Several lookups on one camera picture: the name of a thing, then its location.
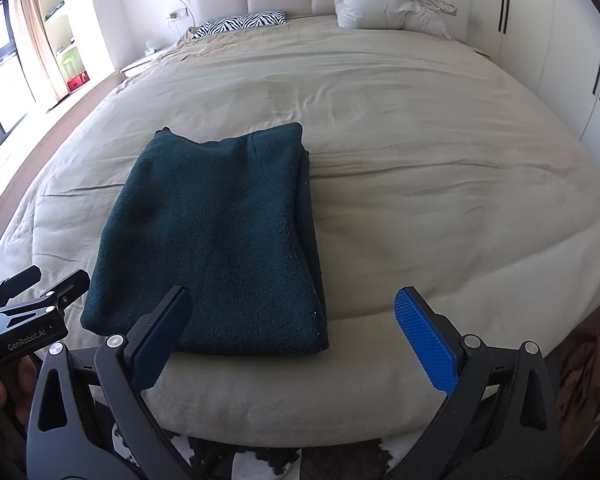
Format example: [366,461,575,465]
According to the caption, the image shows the white nightstand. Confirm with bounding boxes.
[121,54,157,80]

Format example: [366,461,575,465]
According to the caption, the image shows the beige curtain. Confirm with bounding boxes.
[11,0,63,106]

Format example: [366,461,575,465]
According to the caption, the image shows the white wall shelf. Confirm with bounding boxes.
[32,0,99,96]

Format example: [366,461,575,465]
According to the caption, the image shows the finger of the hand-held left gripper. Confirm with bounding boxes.
[0,266,42,307]
[0,269,91,319]

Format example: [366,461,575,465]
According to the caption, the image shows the bed with beige sheet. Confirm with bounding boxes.
[0,12,600,448]

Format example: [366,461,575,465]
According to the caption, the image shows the zebra print pillow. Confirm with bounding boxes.
[194,9,287,38]

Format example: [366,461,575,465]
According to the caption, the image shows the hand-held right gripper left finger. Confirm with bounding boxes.
[26,285,195,480]

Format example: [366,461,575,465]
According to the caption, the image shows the dark teal knit sweater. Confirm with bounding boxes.
[80,122,330,356]

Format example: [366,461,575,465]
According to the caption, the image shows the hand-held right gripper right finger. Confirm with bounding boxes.
[385,286,563,480]

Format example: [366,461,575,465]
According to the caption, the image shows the cowhide rug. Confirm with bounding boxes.
[112,422,416,480]

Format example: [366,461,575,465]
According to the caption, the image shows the white wardrobe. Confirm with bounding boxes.
[467,0,600,146]

